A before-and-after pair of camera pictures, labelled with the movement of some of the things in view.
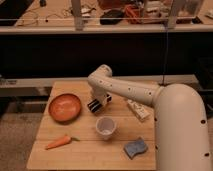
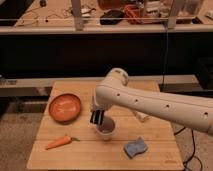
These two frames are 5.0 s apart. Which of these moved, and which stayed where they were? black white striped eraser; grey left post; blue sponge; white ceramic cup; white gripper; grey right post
Moved: black white striped eraser; white gripper
Stayed: grey left post; white ceramic cup; grey right post; blue sponge
